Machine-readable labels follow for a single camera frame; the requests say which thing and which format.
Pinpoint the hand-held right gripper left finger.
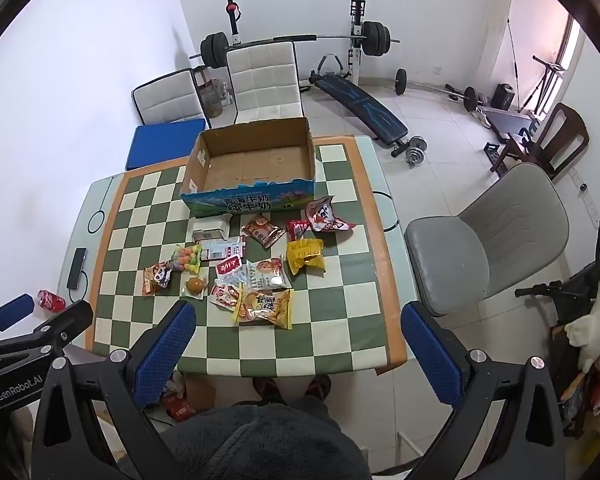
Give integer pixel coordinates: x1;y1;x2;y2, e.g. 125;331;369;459
32;300;198;480

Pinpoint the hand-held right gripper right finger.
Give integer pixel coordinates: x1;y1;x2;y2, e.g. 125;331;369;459
401;302;566;480

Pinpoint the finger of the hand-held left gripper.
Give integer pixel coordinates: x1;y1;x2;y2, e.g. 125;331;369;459
30;301;95;359
0;294;35;346

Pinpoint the panda print snack packet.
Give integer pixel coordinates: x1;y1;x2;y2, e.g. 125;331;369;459
141;261;175;296

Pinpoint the small red white snack packet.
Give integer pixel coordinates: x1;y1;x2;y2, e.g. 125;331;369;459
209;282;243;313

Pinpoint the colourful ball candy bag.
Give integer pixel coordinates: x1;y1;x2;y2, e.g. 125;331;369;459
172;243;203;272

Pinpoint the orange yellow bread packet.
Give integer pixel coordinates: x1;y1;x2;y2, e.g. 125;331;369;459
231;287;293;330

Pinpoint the cardboard box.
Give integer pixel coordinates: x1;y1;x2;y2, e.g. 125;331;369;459
180;116;316;217

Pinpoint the red drink can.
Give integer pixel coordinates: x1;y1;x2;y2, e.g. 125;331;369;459
37;289;67;312

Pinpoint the brown cardboard piece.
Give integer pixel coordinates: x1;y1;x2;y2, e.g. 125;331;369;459
182;374;217;413

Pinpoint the black smartphone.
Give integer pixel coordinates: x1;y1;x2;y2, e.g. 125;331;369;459
66;247;88;290

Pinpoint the clear braised egg packet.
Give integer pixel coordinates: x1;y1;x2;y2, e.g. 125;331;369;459
181;275;210;301

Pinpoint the white packet with red label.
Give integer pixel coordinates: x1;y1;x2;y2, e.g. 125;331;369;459
215;256;248;286

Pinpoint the person's left shoe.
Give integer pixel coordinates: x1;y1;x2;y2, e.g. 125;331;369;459
252;377;287;403

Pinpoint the person's shoe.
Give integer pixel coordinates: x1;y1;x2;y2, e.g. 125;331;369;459
252;377;287;403
304;375;332;401

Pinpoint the green white checkered tablecloth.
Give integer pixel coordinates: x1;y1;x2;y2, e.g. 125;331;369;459
89;136;408;377

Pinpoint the person's right shoe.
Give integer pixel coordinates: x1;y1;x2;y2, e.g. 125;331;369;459
304;375;332;401

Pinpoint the white packet with blue print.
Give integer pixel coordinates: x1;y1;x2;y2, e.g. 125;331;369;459
198;236;247;262

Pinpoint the white cookie packet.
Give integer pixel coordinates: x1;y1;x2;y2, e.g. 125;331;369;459
247;257;292;291

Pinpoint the person's dark fleece clothing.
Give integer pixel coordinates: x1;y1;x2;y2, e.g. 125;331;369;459
117;394;373;480

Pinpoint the white paper box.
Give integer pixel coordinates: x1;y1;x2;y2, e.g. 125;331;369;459
191;214;233;243

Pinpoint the grey padded chair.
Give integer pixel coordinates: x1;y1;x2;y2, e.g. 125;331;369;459
404;162;571;317

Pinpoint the brown snack packet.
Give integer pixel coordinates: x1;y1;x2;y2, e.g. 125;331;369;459
241;214;287;251

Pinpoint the yellow snack packet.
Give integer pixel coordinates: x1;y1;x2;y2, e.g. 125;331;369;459
286;237;327;276

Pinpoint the white plush goose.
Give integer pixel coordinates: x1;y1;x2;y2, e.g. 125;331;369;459
565;252;600;373

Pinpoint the large red white snack packet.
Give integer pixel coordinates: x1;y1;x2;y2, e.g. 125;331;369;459
305;195;358;233

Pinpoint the blue cushion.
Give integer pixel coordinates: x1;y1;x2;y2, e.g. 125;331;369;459
125;118;208;171

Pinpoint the dark plastic crate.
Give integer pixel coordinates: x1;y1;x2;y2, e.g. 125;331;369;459
484;142;506;173

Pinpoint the white power strip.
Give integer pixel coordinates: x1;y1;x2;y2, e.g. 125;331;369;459
570;165;600;231

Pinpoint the white quilted chair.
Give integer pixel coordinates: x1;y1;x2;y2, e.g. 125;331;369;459
225;40;305;125
132;69;212;128

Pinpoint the grey exercise machine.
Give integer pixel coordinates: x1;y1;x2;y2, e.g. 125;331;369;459
480;105;538;143

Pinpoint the black sit-up bench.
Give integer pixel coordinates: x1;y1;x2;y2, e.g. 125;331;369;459
307;54;411;148

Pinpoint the clear water jug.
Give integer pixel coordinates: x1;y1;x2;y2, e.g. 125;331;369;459
200;77;231;118

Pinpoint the dark wooden chair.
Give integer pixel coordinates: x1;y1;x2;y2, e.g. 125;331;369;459
495;102;590;181

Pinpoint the long barbell with small plates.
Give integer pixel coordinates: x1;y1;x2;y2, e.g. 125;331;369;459
394;69;478;111

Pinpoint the black metal stand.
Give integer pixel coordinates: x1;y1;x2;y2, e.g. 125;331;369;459
520;55;566;113

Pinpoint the barbell with black plates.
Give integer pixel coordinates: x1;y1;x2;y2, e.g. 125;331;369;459
189;20;401;68

